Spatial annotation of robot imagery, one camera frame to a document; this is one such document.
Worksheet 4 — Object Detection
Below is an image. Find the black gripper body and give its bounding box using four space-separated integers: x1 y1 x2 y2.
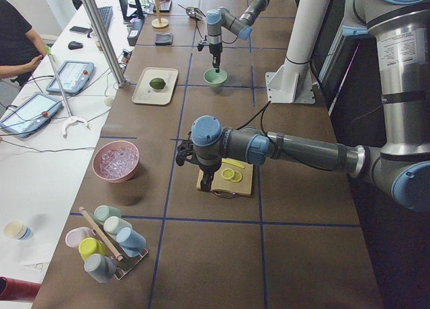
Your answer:
198 35 222 67
175 139 215 181

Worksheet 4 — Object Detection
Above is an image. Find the light green bowl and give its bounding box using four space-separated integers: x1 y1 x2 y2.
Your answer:
204 68 228 87

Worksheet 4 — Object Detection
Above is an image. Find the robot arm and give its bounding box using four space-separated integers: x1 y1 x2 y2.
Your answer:
198 0 269 73
175 0 429 212

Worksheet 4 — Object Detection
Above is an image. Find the pink bowl with ice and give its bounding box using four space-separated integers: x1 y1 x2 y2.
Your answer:
92 140 140 183

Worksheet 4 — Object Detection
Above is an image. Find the bamboo cutting board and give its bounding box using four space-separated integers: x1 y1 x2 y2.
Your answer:
211 159 253 196

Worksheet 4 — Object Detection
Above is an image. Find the yellow plastic knife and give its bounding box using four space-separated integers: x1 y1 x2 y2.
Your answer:
222 159 245 169

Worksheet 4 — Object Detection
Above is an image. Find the upper lemon slice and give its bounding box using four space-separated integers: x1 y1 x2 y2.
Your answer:
221 167 236 181

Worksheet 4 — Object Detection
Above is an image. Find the lemon slice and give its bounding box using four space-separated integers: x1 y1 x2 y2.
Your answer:
230 171 243 183
221 167 236 181

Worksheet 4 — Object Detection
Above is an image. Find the lower lemon slice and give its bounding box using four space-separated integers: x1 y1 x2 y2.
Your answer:
230 171 243 183

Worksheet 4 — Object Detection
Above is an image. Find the metal scoop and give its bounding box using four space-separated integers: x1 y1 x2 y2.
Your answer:
178 4 205 21

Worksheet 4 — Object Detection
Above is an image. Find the grey folded cloth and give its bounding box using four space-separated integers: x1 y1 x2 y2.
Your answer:
155 32 173 46

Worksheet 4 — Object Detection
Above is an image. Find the green avocado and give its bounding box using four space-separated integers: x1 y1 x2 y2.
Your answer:
149 77 166 91

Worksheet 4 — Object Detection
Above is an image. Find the white rabbit tray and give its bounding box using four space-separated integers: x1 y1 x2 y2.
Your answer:
131 67 179 105

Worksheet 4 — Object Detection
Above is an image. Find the wooden mug tree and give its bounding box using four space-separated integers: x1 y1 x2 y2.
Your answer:
151 0 169 29

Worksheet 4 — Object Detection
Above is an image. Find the black box with label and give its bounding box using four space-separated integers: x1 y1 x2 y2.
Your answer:
127 19 144 46

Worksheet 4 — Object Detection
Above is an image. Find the power strip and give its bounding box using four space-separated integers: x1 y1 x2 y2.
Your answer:
119 49 132 68

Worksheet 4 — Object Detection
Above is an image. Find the black monitor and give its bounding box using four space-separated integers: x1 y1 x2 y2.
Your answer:
118 0 144 24

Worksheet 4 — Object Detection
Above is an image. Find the blue cup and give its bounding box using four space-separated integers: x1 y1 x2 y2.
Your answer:
116 227 146 257

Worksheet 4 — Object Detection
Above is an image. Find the white cup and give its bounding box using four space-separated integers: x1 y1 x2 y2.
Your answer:
103 216 132 239

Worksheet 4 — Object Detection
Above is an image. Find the green cup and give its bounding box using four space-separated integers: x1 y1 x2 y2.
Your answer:
93 205 122 225

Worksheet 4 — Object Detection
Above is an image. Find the cup rack with wooden bar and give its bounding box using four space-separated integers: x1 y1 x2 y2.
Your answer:
79 207 148 281

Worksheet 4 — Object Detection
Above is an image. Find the black keyboard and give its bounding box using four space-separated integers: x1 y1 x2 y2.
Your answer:
97 6 114 30

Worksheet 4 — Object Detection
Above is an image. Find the yellow cup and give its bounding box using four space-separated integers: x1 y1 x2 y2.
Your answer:
78 237 106 261

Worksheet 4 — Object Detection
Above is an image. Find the grey cup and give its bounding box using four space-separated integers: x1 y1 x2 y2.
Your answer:
84 253 117 283

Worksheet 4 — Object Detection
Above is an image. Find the smartphone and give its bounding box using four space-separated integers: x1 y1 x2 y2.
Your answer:
69 26 91 34

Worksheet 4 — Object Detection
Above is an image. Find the pink cup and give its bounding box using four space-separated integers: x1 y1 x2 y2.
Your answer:
64 226 93 249

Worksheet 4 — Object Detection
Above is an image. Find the black computer mouse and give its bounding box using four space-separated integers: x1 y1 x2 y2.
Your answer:
68 41 83 50

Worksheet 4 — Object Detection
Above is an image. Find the reacher grabber tool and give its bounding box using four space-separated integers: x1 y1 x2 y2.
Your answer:
44 45 89 138

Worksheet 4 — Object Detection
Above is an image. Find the far teach pendant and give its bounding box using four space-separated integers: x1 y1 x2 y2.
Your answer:
58 60 95 96

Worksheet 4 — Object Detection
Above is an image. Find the teach pendant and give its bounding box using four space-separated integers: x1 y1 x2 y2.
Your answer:
58 60 95 96
1 93 62 138

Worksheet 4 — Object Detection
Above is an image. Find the near teach pendant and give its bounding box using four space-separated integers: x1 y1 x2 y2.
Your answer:
1 93 62 138

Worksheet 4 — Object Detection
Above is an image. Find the paper cup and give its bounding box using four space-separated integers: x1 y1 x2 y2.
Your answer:
3 220 32 240

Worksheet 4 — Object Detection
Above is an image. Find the person in black shirt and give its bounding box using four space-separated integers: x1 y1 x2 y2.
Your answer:
1 0 46 86

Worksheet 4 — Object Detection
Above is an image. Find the red object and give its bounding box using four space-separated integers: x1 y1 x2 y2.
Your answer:
1 277 41 302

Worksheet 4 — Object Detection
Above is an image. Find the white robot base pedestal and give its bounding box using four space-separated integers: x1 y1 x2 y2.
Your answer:
265 0 331 104

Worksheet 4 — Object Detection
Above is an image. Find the aluminium frame post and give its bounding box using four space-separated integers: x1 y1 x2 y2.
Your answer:
81 0 126 88

